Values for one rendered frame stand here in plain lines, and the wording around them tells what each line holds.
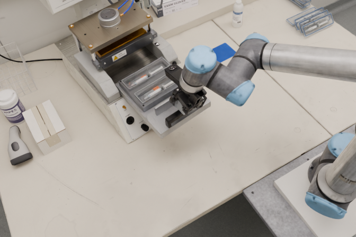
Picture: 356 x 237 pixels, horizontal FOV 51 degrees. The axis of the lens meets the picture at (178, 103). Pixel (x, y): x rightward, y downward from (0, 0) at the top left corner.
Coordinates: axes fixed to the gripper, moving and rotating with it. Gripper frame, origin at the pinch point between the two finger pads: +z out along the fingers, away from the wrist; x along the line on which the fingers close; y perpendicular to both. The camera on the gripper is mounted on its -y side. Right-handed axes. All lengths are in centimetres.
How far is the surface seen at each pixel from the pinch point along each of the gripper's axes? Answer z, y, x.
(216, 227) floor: 90, 47, 8
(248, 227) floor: 86, 57, 21
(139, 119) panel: 23.2, -8.7, -8.5
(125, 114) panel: 19.3, -12.5, -12.5
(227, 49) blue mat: 34, -18, 50
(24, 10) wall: 35, -86, -19
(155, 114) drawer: 4.0, -2.1, -7.5
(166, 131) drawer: 2.3, 5.6, -8.8
